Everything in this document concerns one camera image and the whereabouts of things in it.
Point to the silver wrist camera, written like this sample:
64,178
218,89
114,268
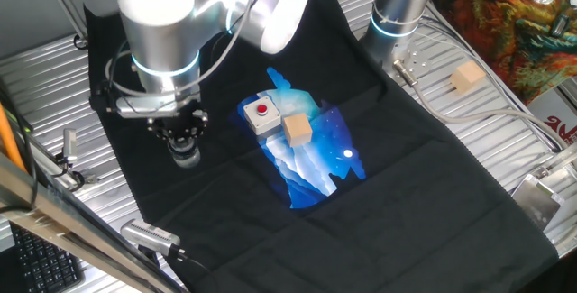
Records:
144,108

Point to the black keyboard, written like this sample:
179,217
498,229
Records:
45,266

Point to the aluminium frame beam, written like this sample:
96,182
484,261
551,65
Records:
67,234

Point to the grey box with red button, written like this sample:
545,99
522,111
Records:
263,119

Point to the thin metal pole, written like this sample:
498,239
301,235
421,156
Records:
63,2

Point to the black cloth with blue print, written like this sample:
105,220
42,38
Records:
405,194

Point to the small silver exterior camera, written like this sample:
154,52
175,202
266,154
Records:
70,144

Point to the wooden cube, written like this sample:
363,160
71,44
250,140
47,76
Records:
297,130
466,76

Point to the white flat device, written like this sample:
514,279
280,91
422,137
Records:
536,200

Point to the colourful patterned cloth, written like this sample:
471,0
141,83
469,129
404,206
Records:
496,36

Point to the clear glass jar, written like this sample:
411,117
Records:
185,160

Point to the small dark metal object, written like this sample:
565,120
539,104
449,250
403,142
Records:
559,24

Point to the orange tube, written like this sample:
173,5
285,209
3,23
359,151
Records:
9,140

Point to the silver ribbed exterior camera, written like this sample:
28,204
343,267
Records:
149,235

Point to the aluminium camera bracket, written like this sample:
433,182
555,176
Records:
90,178

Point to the white panel with red logo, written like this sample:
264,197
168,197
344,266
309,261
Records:
559,124

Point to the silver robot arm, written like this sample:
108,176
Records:
153,36

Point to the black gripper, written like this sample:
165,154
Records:
178,124

